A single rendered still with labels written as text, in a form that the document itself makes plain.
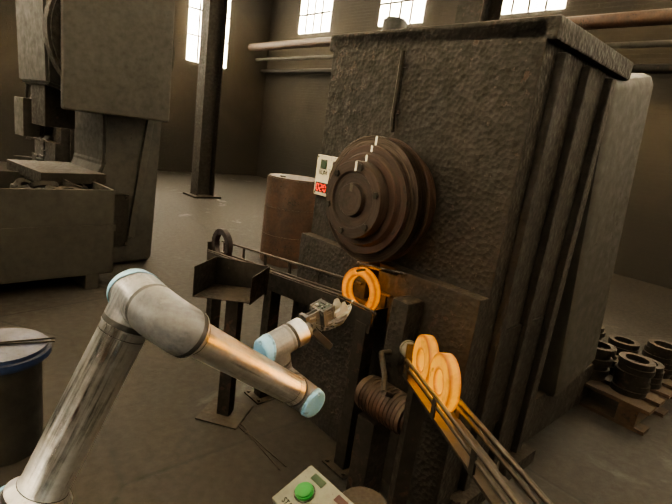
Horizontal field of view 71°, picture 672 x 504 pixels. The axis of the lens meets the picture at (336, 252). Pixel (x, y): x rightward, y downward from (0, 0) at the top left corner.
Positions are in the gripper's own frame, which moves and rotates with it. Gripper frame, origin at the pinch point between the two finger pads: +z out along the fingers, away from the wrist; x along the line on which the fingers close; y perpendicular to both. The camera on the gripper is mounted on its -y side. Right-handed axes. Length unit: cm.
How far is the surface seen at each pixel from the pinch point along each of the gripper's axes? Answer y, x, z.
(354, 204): 32.2, 10.0, 15.8
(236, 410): -70, 61, -24
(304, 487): 4, -48, -57
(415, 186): 38.8, -8.2, 27.6
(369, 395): -23.4, -16.7, -8.3
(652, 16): 67, 107, 598
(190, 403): -67, 78, -38
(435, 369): 1.9, -43.4, -7.3
